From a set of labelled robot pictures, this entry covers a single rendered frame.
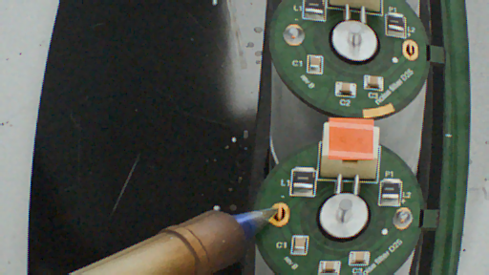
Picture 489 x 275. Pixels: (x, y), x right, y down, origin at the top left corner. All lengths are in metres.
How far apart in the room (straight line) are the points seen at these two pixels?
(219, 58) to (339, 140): 0.08
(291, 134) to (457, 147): 0.03
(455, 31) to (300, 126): 0.03
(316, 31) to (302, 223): 0.03
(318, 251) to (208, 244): 0.02
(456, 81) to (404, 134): 0.01
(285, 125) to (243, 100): 0.04
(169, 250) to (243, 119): 0.08
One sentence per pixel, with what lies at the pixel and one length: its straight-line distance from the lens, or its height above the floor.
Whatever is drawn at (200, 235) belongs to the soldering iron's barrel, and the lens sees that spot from 0.31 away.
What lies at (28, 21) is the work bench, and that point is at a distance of 0.42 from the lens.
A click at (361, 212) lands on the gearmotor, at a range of 0.33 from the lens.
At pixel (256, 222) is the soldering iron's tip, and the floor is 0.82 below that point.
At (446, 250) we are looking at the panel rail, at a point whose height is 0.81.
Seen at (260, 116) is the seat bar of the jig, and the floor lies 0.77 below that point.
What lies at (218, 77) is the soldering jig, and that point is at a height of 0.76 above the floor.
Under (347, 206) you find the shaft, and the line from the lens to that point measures 0.32.
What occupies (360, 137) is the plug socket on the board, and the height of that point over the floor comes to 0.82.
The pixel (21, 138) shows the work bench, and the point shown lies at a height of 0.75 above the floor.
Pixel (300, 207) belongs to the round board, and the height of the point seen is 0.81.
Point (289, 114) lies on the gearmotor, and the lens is 0.34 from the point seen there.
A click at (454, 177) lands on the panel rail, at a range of 0.33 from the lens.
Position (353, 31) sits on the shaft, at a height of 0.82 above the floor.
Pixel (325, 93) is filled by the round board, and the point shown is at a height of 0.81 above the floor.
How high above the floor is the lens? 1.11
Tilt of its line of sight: 62 degrees down
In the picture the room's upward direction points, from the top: straight up
